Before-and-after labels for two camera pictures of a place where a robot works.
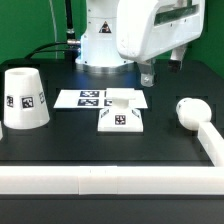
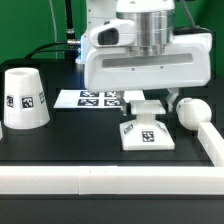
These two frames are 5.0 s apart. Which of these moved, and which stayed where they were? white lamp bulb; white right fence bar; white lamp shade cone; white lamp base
Moved: white lamp base
Stayed: white right fence bar; white lamp shade cone; white lamp bulb
